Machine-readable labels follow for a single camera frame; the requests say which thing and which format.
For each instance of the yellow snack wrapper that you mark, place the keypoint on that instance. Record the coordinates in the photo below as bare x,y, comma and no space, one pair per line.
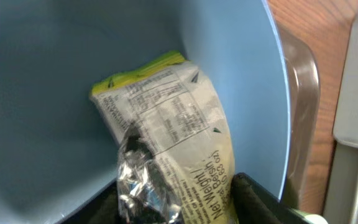
175,160

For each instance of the dark blue plate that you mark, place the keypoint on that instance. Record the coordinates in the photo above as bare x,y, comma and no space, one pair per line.
56,153

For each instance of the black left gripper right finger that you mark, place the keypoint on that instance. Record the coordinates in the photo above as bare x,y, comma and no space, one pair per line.
255,205

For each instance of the brown serving tray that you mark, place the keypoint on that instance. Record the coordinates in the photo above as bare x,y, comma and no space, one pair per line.
303,80

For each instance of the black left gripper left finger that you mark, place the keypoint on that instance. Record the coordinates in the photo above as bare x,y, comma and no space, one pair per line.
103,209

